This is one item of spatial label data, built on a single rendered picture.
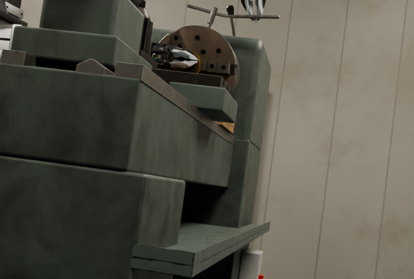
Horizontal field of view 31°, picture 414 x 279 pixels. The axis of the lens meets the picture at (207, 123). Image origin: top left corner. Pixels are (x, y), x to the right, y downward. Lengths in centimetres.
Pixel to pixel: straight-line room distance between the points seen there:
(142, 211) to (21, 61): 34
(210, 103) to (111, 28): 53
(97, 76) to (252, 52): 155
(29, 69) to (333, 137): 409
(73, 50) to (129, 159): 24
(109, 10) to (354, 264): 403
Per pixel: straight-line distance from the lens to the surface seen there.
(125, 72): 130
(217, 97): 189
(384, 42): 538
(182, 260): 127
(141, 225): 129
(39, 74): 135
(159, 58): 248
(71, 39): 140
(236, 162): 276
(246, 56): 281
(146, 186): 128
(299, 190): 531
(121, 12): 147
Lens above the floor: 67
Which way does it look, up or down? 5 degrees up
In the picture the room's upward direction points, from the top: 8 degrees clockwise
